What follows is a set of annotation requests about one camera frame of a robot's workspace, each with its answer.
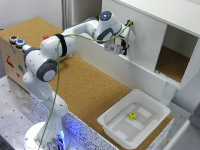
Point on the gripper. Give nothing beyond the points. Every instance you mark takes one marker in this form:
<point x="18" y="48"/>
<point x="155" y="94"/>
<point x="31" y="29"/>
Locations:
<point x="113" y="46"/>

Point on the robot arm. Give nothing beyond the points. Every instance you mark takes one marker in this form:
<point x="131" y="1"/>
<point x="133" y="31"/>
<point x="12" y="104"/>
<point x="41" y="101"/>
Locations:
<point x="46" y="50"/>

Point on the white sliding door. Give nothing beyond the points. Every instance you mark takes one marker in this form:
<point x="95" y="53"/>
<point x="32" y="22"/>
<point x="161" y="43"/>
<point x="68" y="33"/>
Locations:
<point x="146" y="40"/>

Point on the pink block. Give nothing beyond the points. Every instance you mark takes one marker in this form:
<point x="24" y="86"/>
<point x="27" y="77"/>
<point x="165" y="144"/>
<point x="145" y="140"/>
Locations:
<point x="46" y="36"/>

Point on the white cabinet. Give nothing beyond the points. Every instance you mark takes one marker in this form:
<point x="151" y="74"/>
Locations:
<point x="173" y="13"/>

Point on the yellow block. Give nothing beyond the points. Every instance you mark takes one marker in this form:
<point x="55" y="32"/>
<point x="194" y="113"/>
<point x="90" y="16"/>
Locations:
<point x="132" y="116"/>

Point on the green button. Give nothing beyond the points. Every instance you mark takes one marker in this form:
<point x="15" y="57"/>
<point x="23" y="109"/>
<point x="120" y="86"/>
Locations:
<point x="26" y="47"/>

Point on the white plastic box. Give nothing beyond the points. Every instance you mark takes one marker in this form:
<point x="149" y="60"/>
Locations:
<point x="140" y="133"/>

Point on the blue button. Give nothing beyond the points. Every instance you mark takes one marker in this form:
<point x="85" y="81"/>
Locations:
<point x="20" y="42"/>

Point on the red button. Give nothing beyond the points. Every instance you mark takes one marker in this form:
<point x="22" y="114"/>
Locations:
<point x="13" y="38"/>

